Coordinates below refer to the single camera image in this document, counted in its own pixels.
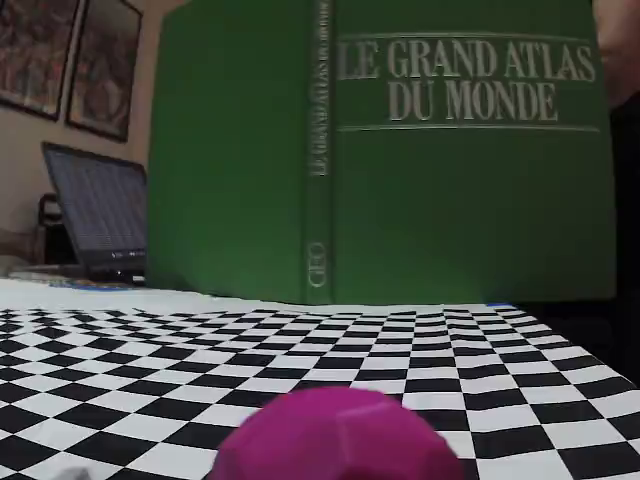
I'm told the pink ball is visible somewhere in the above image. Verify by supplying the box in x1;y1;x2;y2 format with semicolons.
212;385;469;480

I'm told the person's bare forearm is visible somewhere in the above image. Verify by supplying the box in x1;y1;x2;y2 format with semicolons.
594;0;640;109

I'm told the green atlas book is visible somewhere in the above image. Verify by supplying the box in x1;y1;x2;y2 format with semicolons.
144;0;619;307

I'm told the white table sheet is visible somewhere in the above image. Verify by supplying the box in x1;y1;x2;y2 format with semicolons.
0;277;501;315

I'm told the black white checkerboard mat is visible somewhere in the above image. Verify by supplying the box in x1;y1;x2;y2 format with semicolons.
0;304;640;480

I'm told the black laptop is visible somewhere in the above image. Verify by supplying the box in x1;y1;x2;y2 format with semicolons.
40;141;150;286

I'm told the wooden chair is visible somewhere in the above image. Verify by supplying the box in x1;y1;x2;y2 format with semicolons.
44;276;149;292

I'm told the framed wall picture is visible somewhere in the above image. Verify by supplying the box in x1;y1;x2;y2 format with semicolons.
64;0;146;146
0;0;84;124

